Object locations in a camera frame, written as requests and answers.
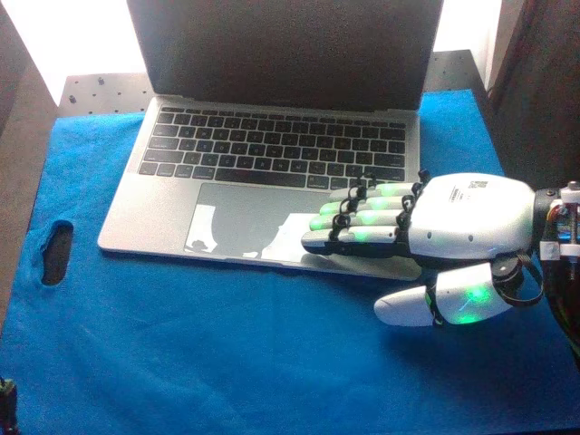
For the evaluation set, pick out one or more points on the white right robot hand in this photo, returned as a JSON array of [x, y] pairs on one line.
[[471, 217]]

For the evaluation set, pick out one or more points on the silver laptop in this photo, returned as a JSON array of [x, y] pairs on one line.
[[172, 208]]

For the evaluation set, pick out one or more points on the dark brown panel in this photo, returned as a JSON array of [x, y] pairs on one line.
[[539, 90]]

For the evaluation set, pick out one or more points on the blue cloth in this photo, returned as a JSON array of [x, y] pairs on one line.
[[226, 353]]

